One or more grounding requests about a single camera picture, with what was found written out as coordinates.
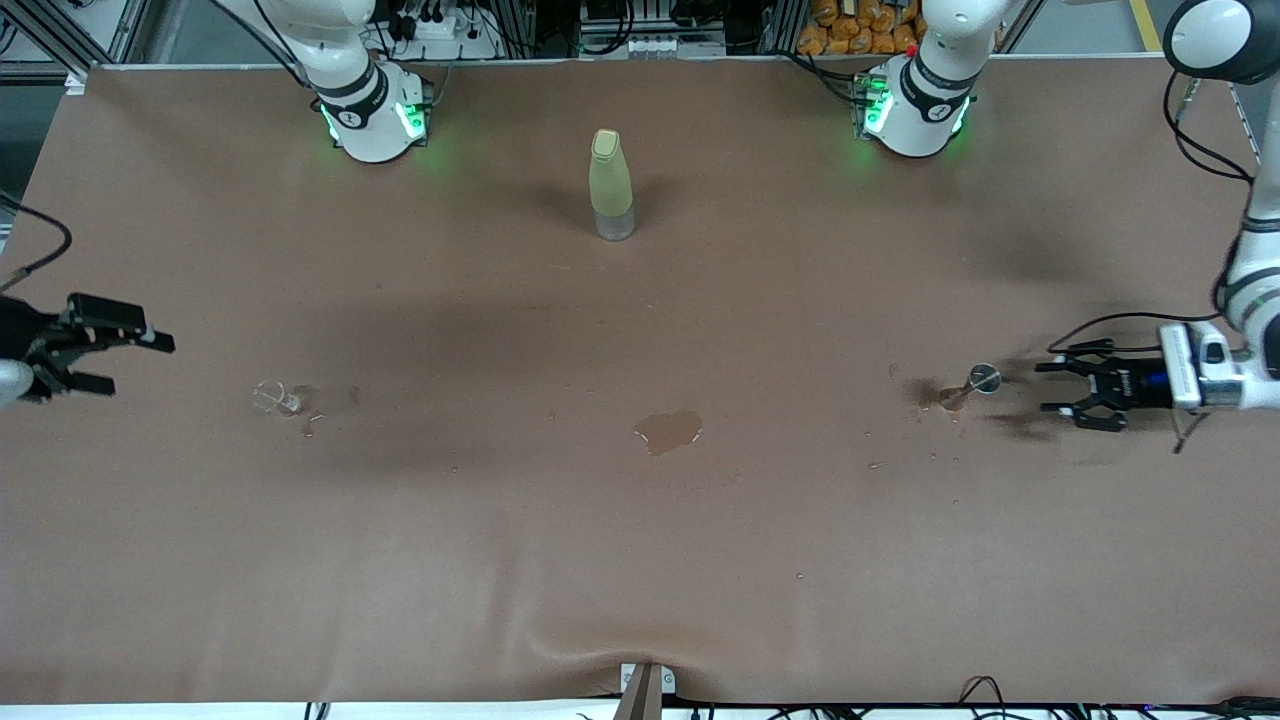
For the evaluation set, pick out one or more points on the white power strip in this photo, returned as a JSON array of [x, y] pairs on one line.
[[440, 28]]

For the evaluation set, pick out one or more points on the brown wooden bar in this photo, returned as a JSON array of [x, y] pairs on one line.
[[642, 700]]

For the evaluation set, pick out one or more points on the pale green water bottle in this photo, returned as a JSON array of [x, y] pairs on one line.
[[610, 185]]

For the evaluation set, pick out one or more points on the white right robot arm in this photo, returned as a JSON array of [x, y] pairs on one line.
[[370, 110]]

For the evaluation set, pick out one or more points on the steel double cone jigger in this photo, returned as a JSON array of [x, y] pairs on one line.
[[985, 379]]

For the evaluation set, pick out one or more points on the silver table clamp bracket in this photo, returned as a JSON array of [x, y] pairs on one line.
[[670, 682]]

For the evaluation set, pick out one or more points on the clear glass measuring beaker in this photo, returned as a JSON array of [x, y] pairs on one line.
[[272, 398]]

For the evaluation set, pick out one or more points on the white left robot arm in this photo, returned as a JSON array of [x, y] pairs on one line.
[[925, 100]]

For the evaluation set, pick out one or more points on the orange packaged snacks pile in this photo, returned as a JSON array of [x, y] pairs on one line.
[[850, 35]]

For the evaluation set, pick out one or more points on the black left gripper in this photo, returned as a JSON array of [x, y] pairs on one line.
[[1128, 386]]

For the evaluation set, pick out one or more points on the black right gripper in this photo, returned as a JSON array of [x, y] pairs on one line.
[[22, 335]]

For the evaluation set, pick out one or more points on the brown liquid puddle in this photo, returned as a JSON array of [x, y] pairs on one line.
[[668, 432]]

